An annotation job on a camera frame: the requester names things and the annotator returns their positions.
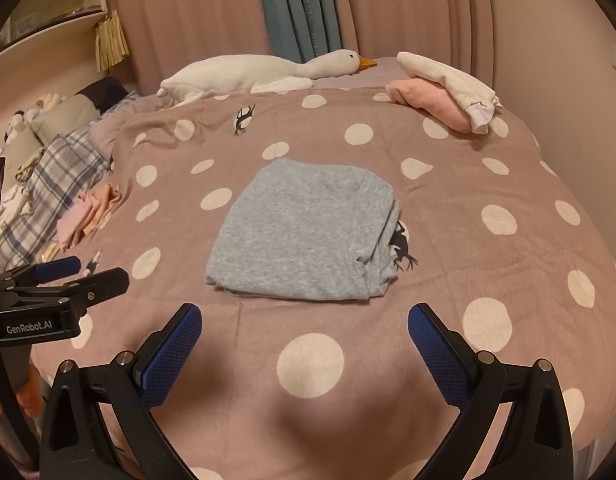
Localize light pink folded clothes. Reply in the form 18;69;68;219
55;192;101;253

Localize black and white plush toy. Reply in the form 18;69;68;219
3;110;29;143

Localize pink curtain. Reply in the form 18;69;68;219
110;0;588;96

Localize pink polka dot blanket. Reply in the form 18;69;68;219
28;57;616;480

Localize grey pillow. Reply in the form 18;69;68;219
30;94;104;146

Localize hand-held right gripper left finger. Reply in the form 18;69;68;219
38;302;203;480

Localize floral patterned cloth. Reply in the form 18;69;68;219
15;152;44;183

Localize blue curtain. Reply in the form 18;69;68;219
255;0;343;63

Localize white cloth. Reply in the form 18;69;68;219
0;185;34;231

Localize dark brown pillow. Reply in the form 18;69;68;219
75;77;129;113

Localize lilac checked pillow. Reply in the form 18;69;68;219
90;92;169;156

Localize person's left hand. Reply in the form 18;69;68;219
15;364;43;420

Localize grey printed sweatshirt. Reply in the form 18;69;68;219
204;157;401;303

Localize plaid quilt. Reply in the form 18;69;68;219
0;125;114;271

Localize pink folded garment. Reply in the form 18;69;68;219
385;77;473;135

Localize white shelf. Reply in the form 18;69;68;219
0;0;111;66

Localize white folded garment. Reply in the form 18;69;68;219
397;51;502;135

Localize yellow fringe tassel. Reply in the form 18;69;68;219
95;10;130;73

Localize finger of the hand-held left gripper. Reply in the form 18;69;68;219
63;267;130;318
0;255;83;288

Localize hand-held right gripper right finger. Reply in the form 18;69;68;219
407;302;574;480

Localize white goose plush toy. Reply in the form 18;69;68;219
156;49;377;106

